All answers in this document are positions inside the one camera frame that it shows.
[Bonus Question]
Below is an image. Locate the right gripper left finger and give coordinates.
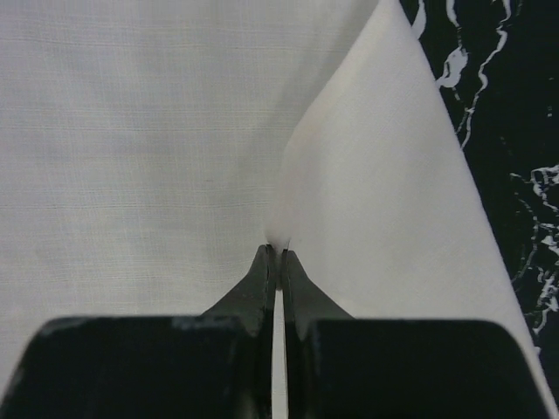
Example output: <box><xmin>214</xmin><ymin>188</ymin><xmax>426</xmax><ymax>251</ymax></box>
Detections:
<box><xmin>10</xmin><ymin>245</ymin><xmax>277</xmax><ymax>418</ymax></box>

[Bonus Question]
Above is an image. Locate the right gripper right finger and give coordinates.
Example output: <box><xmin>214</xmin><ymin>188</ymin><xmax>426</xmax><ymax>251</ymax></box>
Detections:
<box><xmin>281</xmin><ymin>251</ymin><xmax>549</xmax><ymax>418</ymax></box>

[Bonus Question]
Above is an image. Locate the white cloth napkin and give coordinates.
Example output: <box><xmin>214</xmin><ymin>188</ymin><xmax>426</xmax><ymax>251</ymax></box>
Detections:
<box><xmin>1</xmin><ymin>1</ymin><xmax>558</xmax><ymax>416</ymax></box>

